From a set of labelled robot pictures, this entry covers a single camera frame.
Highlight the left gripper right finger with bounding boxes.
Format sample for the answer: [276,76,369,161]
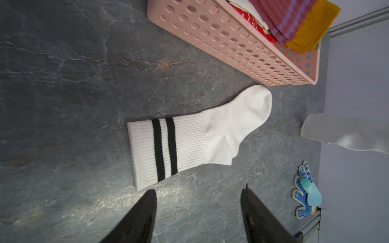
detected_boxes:
[240,186,297,243]

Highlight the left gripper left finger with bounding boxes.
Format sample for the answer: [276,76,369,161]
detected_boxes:
[101,189,157,243]

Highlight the plain white sock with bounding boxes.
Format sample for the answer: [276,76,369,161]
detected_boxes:
[127,85,272,191]

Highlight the white sock navy stripes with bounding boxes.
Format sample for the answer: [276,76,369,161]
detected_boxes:
[300,113,389,154]

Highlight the purple striped sock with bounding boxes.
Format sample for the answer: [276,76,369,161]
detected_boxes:
[250,0,341,53]

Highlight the red christmas sock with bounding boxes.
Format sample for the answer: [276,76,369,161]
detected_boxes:
[228,1,277,44]

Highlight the pink plastic basket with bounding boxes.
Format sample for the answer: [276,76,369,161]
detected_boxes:
[146,0,320,87]

